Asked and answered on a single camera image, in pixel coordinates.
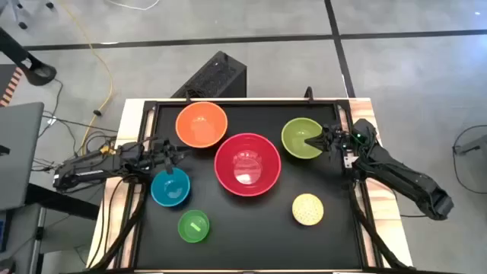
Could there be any small patterned ceramic bowl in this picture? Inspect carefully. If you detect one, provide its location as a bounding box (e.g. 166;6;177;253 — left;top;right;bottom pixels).
291;193;325;227

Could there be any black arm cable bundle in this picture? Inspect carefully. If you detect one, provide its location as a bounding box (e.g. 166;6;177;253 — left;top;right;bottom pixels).
90;177;148;272
346;181;414;272

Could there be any black stand foot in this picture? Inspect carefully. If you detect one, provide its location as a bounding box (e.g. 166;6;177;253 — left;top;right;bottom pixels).
0;27;59;87

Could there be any black computer tower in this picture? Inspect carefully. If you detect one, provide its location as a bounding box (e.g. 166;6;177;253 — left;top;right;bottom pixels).
170;49;248;100

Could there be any yellow cable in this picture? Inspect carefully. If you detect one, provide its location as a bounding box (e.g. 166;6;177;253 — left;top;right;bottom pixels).
59;0;116;155

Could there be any teal blue plastic bowl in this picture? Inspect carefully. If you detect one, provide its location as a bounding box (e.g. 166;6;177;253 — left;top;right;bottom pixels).
150;166;192;209

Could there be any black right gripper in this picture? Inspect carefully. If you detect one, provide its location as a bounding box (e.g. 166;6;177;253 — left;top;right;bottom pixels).
304;123;352;155

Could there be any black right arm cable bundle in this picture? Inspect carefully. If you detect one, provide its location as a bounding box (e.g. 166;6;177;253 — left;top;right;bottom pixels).
346;181;414;272

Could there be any black left arm cable bundle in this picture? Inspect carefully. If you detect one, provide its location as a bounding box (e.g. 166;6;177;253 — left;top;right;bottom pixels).
90;177;148;272

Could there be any office chair base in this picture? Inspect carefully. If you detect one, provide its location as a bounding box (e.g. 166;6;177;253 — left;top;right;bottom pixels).
0;0;56;30

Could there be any black floor cable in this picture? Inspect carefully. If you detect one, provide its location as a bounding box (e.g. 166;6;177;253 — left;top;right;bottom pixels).
451;124;487;196

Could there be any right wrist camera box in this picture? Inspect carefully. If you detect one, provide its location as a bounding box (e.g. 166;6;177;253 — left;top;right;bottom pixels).
350;118;378;148

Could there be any large red plastic bowl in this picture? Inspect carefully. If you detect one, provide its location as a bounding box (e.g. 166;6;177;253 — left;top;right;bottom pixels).
213;132;282;198

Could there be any orange plastic bowl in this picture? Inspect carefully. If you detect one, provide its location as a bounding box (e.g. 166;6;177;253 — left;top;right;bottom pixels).
174;100;229;149

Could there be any small translucent green bowl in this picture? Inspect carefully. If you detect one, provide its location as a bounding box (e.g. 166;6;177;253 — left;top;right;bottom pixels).
177;209;211;244

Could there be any white cable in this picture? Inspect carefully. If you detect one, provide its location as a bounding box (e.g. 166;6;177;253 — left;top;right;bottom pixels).
103;0;161;12

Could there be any grey side table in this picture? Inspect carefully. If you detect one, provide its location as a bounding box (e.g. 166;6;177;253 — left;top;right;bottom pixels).
0;101;46;212

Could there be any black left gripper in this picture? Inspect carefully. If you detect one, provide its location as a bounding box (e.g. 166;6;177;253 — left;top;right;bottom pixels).
150;138;193;176

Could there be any olive green plastic bowl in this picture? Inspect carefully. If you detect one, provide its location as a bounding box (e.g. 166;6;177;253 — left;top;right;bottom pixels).
280;116;324;160

